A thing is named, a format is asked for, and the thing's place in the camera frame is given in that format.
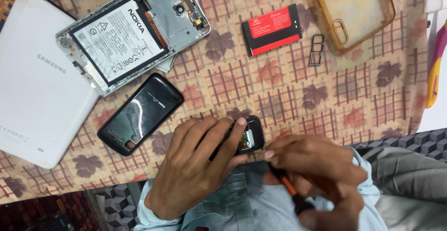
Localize light blue shirt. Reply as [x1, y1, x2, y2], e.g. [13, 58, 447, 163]
[175, 160, 316, 231]

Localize orange black screwdriver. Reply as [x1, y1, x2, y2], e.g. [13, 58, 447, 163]
[267, 161, 315, 216]

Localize dark metal sim tray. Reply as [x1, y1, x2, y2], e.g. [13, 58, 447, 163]
[308, 34, 325, 67]

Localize white card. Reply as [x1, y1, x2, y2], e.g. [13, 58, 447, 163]
[155, 54, 179, 74]

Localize glossy black phone back cover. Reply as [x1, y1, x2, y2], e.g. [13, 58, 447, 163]
[97, 72, 185, 157]

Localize white sheet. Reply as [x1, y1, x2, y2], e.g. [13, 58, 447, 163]
[416, 0, 447, 134]

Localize white tablet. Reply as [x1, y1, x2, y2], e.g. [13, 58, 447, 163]
[0, 0, 100, 170]

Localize leaf patterned tablecloth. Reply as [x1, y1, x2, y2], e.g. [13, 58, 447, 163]
[0, 0, 431, 206]

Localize yellowed transparent phone case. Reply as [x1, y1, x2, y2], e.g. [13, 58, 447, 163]
[307, 0, 396, 54]

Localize person's left hand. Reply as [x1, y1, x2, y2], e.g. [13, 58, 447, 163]
[144, 116, 251, 221]

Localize grey trousers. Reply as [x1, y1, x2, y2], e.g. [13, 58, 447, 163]
[361, 146, 447, 231]

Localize small black mobile phone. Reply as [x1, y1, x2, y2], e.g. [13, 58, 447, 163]
[209, 115, 265, 162]

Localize person's right hand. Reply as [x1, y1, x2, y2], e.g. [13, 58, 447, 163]
[262, 135, 369, 231]

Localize pink yellow plastic tool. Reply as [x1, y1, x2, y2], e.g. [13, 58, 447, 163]
[425, 19, 447, 109]

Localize red black phone battery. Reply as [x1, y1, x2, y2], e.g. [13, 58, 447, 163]
[241, 3, 303, 57]

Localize dark device with orange board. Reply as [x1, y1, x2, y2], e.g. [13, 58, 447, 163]
[0, 0, 21, 32]

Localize opened silver smartphone with battery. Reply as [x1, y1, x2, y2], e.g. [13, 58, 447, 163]
[55, 0, 211, 97]

